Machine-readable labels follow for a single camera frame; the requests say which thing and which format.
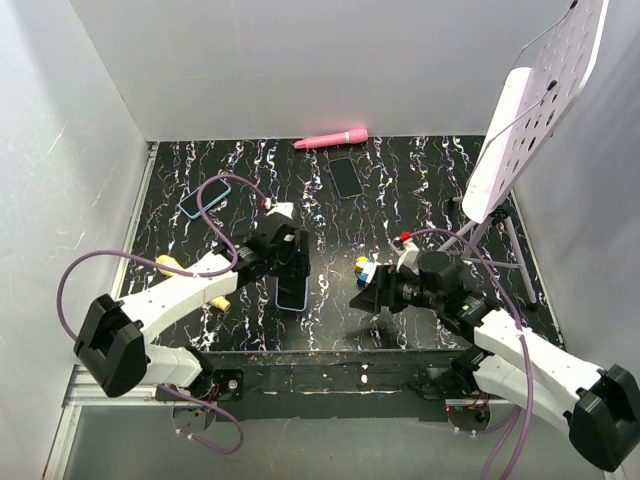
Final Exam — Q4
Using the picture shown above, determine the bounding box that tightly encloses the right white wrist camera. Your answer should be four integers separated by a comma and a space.
391, 232, 420, 275

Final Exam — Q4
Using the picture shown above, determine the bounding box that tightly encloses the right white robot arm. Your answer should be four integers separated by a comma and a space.
349, 252, 639, 472

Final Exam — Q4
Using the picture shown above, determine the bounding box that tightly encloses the beige wooden toy piece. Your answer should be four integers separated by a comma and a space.
155, 255, 231, 313

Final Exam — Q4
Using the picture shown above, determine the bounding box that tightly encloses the aluminium frame rail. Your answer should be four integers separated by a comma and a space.
42, 142, 201, 480

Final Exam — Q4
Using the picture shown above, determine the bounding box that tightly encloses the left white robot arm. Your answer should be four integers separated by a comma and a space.
74, 216, 310, 400

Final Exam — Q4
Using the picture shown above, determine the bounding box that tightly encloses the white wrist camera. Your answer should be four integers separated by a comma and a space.
391, 232, 420, 275
262, 198, 294, 220

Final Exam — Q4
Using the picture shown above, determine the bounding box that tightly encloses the blue cased phone on table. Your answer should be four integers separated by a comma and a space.
178, 179, 231, 220

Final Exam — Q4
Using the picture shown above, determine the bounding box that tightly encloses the toy figure with blue body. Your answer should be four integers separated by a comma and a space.
354, 256, 378, 289

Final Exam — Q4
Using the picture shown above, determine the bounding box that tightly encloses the black phone on table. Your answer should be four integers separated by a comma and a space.
329, 158, 363, 199

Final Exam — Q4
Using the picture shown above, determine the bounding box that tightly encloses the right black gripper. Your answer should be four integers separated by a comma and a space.
348, 264, 442, 314

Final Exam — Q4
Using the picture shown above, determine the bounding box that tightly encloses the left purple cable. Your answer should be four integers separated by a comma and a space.
56, 173, 274, 455

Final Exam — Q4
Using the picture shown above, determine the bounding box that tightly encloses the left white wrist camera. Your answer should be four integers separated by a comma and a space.
262, 198, 294, 220

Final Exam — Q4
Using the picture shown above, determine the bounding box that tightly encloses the pink microphone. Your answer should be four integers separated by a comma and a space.
294, 128, 369, 150

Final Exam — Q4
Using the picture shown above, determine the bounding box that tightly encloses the purple cable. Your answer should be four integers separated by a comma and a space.
409, 228, 532, 480
56, 173, 274, 455

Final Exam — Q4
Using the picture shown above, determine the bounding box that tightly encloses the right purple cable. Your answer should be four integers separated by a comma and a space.
409, 228, 532, 480

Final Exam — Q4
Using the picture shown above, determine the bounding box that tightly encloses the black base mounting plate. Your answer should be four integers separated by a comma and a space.
154, 349, 494, 436

